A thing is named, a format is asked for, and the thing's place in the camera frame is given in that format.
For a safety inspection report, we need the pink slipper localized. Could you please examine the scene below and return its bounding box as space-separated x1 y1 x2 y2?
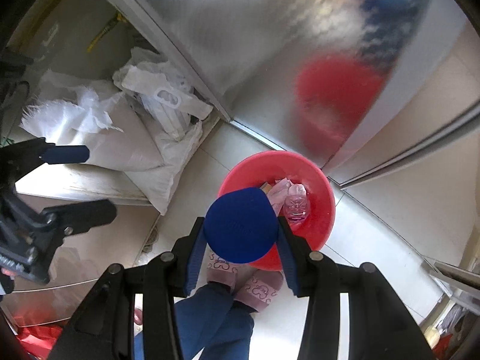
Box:
206 253 241 293
234 270 286 314

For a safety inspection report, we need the red plastic bag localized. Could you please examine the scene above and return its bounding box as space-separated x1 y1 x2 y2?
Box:
15 324 62 360

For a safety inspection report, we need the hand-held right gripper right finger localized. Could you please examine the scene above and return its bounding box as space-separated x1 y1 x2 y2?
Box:
277 217 433 360

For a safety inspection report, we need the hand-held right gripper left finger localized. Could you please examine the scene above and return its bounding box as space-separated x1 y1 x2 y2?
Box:
49 217 207 360

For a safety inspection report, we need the round blue lid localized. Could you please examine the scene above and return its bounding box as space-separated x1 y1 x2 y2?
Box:
204 187 280 265

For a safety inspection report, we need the pink crumpled wrapper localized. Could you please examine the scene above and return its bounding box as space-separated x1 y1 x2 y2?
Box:
268 178 291 214

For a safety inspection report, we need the metal cabinet door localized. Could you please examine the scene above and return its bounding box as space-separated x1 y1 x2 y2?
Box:
86 0 436 192
337 19 480 190

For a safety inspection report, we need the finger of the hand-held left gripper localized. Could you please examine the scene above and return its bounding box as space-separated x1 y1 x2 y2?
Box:
0 137 91 193
35 199 118 251

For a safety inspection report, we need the yellow gas pipe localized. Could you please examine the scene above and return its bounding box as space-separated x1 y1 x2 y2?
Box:
86 13 124 53

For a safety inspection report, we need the white woven sack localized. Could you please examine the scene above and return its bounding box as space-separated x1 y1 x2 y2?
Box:
124 120 205 216
20 71 166 173

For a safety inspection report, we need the clear plastic bottle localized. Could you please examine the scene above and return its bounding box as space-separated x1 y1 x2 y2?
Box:
283 184 310 224

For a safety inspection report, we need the red plastic basin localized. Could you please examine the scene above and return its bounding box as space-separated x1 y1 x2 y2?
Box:
217 151 335 272

